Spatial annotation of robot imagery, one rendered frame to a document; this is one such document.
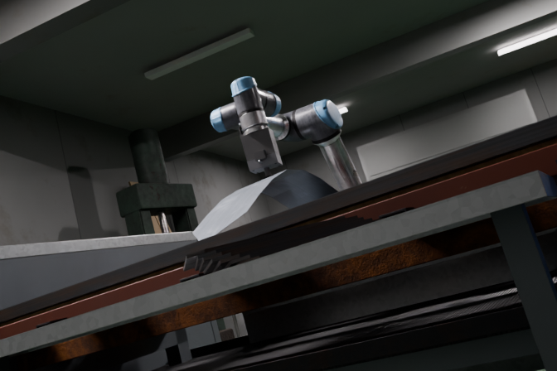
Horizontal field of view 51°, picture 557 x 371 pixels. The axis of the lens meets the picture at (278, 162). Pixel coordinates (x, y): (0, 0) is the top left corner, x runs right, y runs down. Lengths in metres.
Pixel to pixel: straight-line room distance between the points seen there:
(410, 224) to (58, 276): 1.52
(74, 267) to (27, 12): 2.63
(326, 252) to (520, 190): 0.25
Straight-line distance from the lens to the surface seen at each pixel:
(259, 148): 1.63
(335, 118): 2.10
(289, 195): 1.78
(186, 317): 1.48
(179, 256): 1.30
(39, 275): 2.03
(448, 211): 0.72
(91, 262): 2.18
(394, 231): 0.73
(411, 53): 7.31
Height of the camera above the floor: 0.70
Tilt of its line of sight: 12 degrees up
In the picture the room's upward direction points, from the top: 16 degrees counter-clockwise
